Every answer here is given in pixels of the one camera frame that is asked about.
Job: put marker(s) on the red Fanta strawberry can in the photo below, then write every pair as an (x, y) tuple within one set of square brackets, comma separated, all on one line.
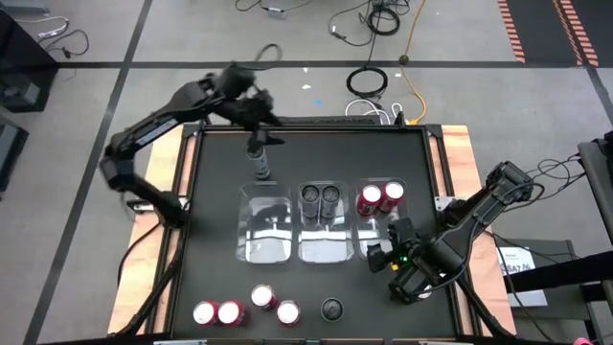
[(230, 313), (390, 199), (205, 313), (368, 203)]

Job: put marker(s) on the pink object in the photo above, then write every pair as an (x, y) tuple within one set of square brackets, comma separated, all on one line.
[(583, 341)]

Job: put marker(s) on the white paper label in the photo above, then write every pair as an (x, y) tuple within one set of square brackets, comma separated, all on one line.
[(527, 300)]

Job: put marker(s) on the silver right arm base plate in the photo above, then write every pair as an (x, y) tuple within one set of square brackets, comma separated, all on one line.
[(445, 202)]

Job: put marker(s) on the dark flat panel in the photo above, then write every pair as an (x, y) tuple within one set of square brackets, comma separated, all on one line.
[(9, 148)]

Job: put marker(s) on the black cabinet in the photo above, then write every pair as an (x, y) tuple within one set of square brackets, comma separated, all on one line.
[(24, 62)]

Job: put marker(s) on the black table mat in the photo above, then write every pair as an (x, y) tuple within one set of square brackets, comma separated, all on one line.
[(335, 282)]

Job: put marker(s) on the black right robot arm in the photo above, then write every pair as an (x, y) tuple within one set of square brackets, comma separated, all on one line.
[(479, 215)]

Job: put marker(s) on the black beam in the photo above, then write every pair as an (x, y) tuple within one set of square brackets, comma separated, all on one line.
[(565, 270)]

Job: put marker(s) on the grey desk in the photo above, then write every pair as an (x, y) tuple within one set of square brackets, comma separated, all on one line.
[(596, 191)]

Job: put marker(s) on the black orange-striped floor mat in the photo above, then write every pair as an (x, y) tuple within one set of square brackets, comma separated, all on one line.
[(541, 24)]

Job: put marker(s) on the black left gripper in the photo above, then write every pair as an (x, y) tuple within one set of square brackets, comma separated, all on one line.
[(249, 105)]

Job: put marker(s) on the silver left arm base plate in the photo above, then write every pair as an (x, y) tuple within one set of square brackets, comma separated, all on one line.
[(138, 207)]

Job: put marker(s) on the clear plastic bin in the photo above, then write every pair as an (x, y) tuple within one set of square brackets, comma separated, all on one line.
[(263, 230), (325, 244), (369, 235)]

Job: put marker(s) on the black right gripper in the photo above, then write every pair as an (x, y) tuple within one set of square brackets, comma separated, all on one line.
[(412, 275)]

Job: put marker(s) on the grey box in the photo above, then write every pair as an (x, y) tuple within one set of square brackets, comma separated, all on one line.
[(24, 5)]

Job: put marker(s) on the black metal table frame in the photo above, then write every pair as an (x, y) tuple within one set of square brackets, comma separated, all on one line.
[(433, 131)]

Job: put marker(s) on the silver Celsius can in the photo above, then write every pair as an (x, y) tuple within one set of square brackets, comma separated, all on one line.
[(330, 203), (310, 206), (259, 167), (332, 309)]

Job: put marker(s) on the black ribbed bar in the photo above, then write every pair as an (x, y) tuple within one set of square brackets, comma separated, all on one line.
[(335, 121)]

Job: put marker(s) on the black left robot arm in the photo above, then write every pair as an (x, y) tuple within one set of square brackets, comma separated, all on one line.
[(143, 131)]

